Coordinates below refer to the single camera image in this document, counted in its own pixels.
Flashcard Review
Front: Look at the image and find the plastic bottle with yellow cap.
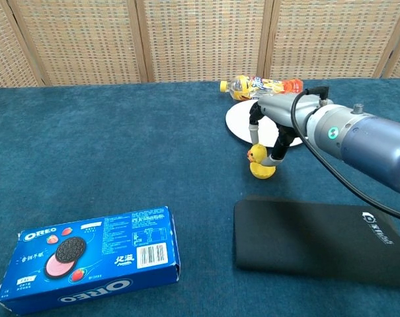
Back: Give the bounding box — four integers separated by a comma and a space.
219, 75, 304, 101

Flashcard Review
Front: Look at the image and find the white round plate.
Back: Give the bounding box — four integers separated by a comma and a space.
225, 100, 305, 148

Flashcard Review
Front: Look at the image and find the blue velvet tablecloth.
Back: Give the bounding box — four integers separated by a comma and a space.
0, 77, 400, 317

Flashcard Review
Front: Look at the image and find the blue Oreo cookie box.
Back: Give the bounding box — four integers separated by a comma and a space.
0, 206, 182, 316

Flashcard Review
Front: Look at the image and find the yellow rubber duck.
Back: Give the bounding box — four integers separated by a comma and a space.
247, 143, 270, 165

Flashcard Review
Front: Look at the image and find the yellow fluted silicone cup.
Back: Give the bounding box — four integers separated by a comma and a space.
249, 160, 277, 180

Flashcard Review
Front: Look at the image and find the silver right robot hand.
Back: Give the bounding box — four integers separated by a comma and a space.
248, 93, 335, 166

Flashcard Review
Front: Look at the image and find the black cable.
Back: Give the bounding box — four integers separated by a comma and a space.
290, 85, 400, 223

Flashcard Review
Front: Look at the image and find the black foam pad with logo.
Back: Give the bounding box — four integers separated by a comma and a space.
233, 195, 400, 290

